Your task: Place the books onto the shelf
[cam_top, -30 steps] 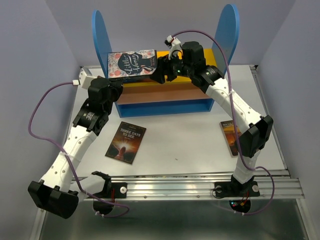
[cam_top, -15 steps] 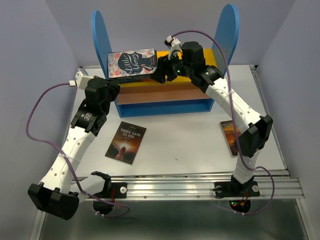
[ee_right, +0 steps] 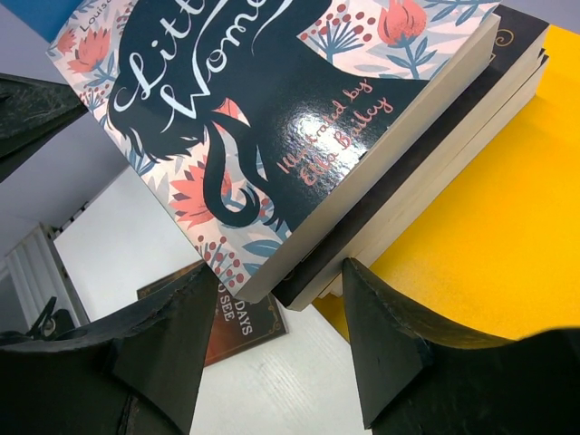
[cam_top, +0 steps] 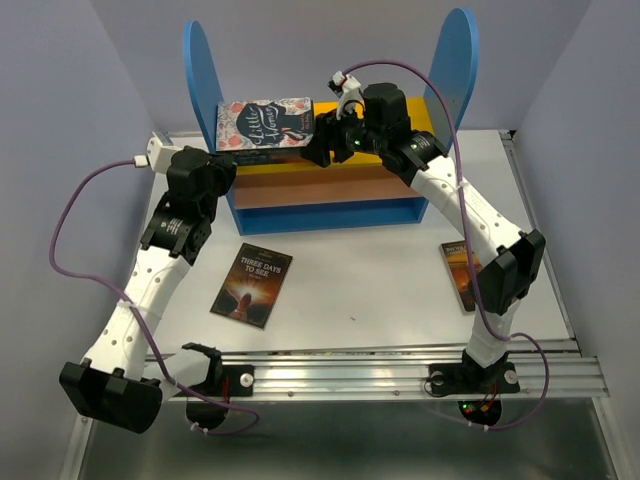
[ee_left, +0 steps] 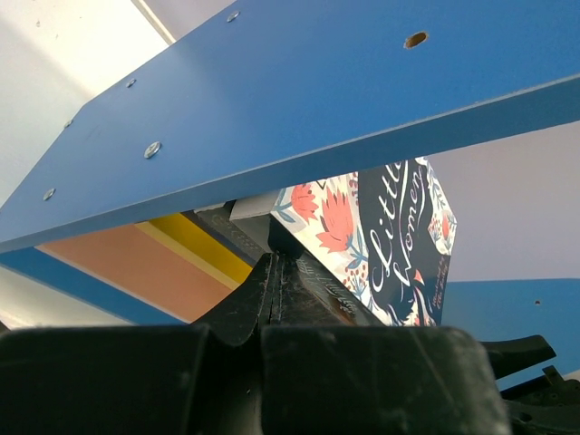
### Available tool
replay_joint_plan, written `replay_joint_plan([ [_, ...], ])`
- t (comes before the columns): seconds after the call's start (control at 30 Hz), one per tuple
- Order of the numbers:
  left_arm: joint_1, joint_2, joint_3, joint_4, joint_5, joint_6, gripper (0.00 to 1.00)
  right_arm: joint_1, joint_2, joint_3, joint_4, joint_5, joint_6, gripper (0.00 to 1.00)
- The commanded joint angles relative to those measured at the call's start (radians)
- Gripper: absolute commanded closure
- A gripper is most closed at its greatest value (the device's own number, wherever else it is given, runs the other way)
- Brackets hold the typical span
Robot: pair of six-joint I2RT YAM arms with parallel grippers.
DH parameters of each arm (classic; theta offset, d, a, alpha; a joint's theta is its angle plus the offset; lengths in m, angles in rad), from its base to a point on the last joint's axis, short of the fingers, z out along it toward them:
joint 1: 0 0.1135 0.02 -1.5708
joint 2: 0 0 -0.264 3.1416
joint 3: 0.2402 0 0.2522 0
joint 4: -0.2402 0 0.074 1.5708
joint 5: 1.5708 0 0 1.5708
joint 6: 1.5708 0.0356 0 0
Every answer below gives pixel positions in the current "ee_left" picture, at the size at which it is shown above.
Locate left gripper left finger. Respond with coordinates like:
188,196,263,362
1,255,277,434

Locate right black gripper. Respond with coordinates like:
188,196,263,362
481,334,579,435

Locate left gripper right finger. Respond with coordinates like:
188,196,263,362
260,257,510,434

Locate Little Women floral book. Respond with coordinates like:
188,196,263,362
270,157,458,326

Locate blue wooden bookshelf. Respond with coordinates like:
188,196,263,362
1,1,579,375

